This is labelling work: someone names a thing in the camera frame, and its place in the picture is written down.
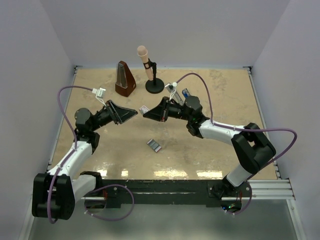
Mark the staple box tray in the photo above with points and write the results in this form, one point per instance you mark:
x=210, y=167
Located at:
x=154, y=145

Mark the beige microphone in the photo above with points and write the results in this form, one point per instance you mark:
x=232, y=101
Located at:
x=142, y=52

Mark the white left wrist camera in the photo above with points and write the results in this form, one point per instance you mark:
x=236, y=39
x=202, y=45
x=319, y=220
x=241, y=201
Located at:
x=99, y=94

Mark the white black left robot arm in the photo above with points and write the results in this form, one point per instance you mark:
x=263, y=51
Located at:
x=57, y=207

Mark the black microphone stand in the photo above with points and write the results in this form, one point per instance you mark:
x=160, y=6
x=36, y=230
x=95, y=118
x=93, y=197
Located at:
x=156, y=85

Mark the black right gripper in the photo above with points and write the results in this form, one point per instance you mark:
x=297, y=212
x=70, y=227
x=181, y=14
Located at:
x=160, y=113

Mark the silver and black stapler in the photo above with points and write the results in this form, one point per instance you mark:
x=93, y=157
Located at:
x=177, y=96

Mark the aluminium frame rail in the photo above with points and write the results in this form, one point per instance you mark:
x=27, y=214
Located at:
x=63, y=185

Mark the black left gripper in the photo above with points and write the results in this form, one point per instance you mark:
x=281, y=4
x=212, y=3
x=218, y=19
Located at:
x=118, y=114

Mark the blue and black stapler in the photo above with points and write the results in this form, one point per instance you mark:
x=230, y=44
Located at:
x=186, y=93

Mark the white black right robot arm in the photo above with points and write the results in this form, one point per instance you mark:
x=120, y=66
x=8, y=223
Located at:
x=252, y=147

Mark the brown wooden metronome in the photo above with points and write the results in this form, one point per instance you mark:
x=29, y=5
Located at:
x=125, y=82

